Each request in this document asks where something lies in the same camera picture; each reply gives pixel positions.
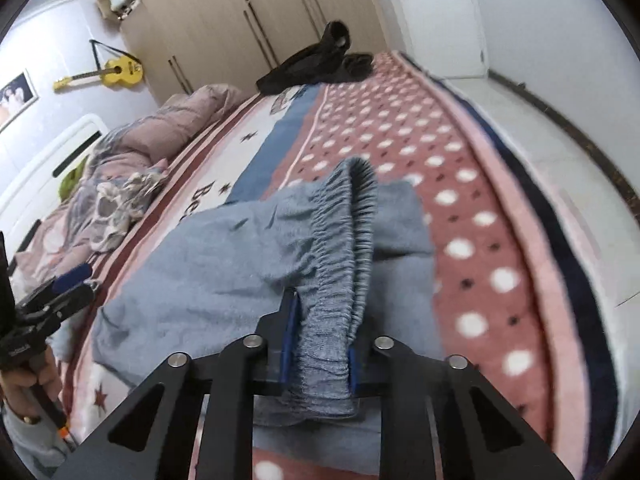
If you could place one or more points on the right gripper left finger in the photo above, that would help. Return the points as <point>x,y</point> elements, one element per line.
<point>193,411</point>

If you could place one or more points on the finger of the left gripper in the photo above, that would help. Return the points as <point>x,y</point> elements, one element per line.
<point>70,277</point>
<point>62,307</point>

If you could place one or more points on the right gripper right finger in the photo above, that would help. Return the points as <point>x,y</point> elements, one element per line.
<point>442,419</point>

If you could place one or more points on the grey-blue sweatpants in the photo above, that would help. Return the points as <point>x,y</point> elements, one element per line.
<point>353,248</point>

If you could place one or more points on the grey left sleeve forearm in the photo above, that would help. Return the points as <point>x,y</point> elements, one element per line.
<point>40,448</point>

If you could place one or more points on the person's left hand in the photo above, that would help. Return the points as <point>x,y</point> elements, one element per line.
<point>15,384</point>

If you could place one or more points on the white headboard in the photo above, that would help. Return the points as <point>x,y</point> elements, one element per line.
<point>33,194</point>

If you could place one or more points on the white grey patterned garment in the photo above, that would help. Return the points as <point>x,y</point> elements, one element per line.
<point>119,205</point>

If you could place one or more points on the green pillow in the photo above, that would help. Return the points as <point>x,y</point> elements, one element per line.
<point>70,181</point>

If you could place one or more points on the patterned bed blanket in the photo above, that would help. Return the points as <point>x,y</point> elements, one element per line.
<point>515,289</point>

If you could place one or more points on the pink striped duvet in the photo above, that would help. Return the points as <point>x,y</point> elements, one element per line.
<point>135,159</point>

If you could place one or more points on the beige wardrobe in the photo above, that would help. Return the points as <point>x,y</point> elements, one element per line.
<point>184,44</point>

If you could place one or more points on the black garment on bed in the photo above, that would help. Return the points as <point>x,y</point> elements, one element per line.
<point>326,62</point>

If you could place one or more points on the white door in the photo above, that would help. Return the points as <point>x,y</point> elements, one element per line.
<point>446,37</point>

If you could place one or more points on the yellow guitar on wall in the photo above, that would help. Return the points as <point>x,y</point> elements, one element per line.
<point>126,70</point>

